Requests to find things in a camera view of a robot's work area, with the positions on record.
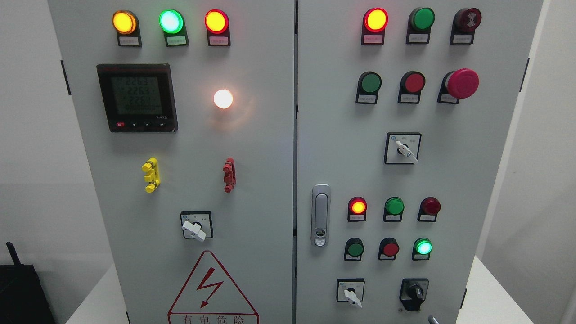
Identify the white selector switch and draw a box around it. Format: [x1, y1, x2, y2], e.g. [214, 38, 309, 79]
[337, 278, 365, 308]
[383, 132, 422, 165]

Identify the green lit indicator light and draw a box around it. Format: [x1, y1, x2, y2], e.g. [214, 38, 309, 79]
[158, 9, 189, 47]

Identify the black digital power meter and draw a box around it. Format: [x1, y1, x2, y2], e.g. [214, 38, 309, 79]
[96, 63, 178, 133]

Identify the red emergency stop button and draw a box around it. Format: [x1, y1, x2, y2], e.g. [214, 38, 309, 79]
[437, 68, 480, 105]

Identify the black box with antenna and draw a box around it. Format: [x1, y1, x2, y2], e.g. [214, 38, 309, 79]
[0, 242, 55, 324]

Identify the yellow indicator light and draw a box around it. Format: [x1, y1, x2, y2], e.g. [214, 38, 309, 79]
[112, 10, 142, 47]

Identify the red lit indicator light left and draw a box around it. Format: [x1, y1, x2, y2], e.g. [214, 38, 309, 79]
[204, 9, 231, 47]

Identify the grey right cabinet door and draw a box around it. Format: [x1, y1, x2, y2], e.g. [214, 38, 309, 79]
[295, 0, 543, 324]

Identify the red indicator lower right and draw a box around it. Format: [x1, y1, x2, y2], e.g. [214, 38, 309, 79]
[417, 197, 441, 223]

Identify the green indicator lower middle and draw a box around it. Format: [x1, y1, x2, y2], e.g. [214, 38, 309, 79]
[383, 197, 405, 223]

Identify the white lit indicator light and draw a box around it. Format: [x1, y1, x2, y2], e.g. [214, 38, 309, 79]
[213, 89, 233, 109]

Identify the grey cabinet door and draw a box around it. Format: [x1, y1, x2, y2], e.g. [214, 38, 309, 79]
[49, 0, 295, 324]
[295, 0, 543, 324]

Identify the red push button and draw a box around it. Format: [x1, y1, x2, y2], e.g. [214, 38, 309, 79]
[378, 237, 400, 261]
[397, 71, 426, 104]

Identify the red lit indicator top right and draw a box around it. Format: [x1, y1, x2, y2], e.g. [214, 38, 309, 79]
[361, 8, 388, 45]

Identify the green push button lower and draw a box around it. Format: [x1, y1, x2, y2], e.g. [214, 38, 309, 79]
[344, 238, 365, 261]

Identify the dark red buzzer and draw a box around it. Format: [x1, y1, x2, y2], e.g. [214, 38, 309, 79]
[449, 8, 482, 45]

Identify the silver door handle lock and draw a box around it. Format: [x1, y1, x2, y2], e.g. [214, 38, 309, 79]
[311, 183, 331, 248]

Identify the white selector switch left door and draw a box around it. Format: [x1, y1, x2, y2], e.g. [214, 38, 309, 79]
[180, 211, 214, 242]

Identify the green indicator top right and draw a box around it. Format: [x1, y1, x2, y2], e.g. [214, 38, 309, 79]
[405, 7, 436, 45]

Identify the red push button lower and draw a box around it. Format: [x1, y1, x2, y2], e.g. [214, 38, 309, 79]
[378, 237, 400, 261]

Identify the black rotary knob switch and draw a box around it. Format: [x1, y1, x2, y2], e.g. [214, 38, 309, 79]
[399, 278, 429, 311]

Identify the green push button upper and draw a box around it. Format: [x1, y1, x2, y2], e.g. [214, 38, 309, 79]
[355, 71, 382, 105]

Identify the red push button upper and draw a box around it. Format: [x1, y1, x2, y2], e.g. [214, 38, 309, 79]
[397, 71, 426, 104]

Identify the red electrical warning sticker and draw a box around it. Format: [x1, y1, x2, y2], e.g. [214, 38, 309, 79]
[167, 250, 260, 324]

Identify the red terminal post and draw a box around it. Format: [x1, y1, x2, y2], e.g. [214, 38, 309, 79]
[223, 157, 236, 193]

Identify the red lit indicator lower left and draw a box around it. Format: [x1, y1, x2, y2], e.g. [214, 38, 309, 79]
[347, 196, 368, 223]

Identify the green push button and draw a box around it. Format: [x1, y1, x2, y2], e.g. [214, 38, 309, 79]
[355, 71, 382, 105]
[344, 238, 365, 261]

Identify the green indicator bottom right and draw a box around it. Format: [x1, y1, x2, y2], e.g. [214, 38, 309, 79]
[411, 237, 433, 261]

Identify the yellow terminal post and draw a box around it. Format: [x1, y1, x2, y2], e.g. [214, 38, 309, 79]
[141, 157, 161, 194]

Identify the grey left cabinet door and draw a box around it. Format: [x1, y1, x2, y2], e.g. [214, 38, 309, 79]
[49, 0, 295, 324]

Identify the white selector switch lower right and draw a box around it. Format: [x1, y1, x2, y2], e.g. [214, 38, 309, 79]
[337, 278, 365, 308]

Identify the white selector switch upper right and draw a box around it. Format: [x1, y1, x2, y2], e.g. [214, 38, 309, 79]
[383, 132, 422, 165]

